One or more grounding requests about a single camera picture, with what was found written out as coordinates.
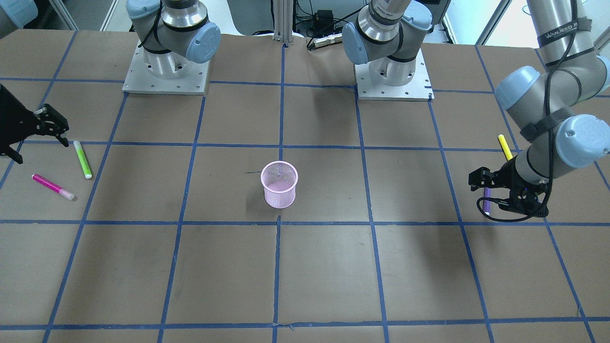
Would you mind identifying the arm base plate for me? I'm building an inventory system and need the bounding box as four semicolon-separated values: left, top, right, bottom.
354;50;435;101
122;47;210;95

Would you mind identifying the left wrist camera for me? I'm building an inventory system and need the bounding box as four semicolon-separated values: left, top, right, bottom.
498;189;549;218

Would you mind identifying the purple pen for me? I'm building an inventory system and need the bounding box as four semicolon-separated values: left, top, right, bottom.
482;187;492;216

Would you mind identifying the aluminium frame post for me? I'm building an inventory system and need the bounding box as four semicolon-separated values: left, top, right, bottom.
272;0;294;46

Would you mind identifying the pink pen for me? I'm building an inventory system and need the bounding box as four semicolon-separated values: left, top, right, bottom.
32;174;76;201

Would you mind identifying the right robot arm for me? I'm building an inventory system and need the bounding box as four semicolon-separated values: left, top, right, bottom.
0;0;222;164

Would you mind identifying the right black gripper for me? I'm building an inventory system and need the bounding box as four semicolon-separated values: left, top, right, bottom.
0;85;70;164

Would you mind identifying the pink mesh cup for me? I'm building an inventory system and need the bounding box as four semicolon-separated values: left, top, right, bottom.
261;161;299;209

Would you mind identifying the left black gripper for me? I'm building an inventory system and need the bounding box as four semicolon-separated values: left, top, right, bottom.
468;160;549;206

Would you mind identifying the green pen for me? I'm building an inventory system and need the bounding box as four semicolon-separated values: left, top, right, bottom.
73;141;93;180

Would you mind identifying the yellow pen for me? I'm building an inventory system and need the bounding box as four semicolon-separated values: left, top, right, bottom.
497;134;513;161

